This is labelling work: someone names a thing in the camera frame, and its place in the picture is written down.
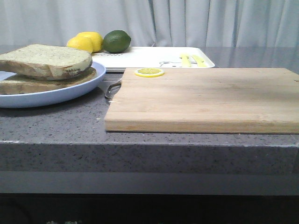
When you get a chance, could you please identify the blue plate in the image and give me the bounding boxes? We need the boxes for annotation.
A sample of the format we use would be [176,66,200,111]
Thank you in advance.
[0,62,106,108]

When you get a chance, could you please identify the bread slice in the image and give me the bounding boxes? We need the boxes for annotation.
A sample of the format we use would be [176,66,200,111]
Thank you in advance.
[0,44,93,80]
[0,67,97,95]

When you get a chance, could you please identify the white bear tray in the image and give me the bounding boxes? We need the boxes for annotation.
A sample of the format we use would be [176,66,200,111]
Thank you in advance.
[93,47,215,72]

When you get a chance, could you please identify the lemon slice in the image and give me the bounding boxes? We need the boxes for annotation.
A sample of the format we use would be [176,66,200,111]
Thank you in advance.
[134,68,164,77]

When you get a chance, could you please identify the wooden cutting board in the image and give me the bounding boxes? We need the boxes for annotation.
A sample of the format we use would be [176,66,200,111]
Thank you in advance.
[105,68,299,134]

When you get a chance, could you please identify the yellow plastic fork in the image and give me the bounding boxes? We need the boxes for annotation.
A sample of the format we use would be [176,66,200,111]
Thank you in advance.
[180,53,191,68]

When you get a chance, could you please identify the green lime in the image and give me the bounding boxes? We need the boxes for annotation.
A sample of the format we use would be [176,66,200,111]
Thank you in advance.
[102,30,131,53]

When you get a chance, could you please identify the rear yellow lemon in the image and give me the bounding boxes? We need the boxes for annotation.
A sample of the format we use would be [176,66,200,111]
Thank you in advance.
[77,31,103,53]

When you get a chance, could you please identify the yellow lemon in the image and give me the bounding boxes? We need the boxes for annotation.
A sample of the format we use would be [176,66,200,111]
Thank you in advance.
[77,31,103,53]
[66,36,93,53]

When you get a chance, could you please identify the grey curtain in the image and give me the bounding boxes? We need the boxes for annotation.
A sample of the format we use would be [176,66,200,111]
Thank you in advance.
[0,0,299,47]

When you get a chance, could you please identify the front yellow lemon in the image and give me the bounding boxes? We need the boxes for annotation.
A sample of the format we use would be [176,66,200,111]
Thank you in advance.
[66,36,93,53]

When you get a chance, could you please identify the metal board handle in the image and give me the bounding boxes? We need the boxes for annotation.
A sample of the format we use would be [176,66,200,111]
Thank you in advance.
[105,79,122,100]

